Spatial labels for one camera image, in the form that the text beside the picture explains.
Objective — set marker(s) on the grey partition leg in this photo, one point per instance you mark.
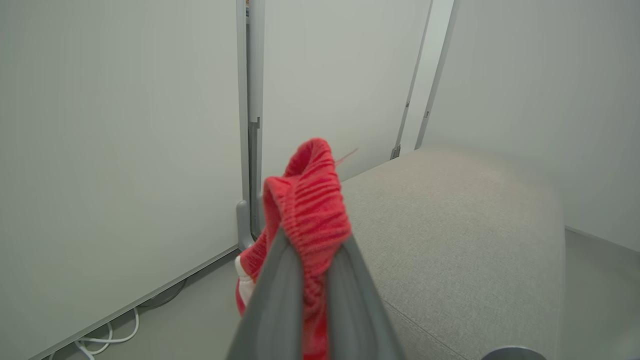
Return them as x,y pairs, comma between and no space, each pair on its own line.
243,225

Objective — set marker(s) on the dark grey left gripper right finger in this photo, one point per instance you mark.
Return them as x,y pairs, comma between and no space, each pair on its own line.
357,315

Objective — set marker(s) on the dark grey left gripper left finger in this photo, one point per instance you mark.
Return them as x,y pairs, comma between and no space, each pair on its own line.
272,310

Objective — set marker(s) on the grey fabric sofa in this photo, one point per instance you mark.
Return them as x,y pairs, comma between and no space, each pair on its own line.
460,240

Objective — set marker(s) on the wide white partition panel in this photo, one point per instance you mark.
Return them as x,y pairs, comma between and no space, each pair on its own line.
110,150

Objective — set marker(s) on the red clothing with white stripes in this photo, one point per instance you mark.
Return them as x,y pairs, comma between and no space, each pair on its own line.
310,210

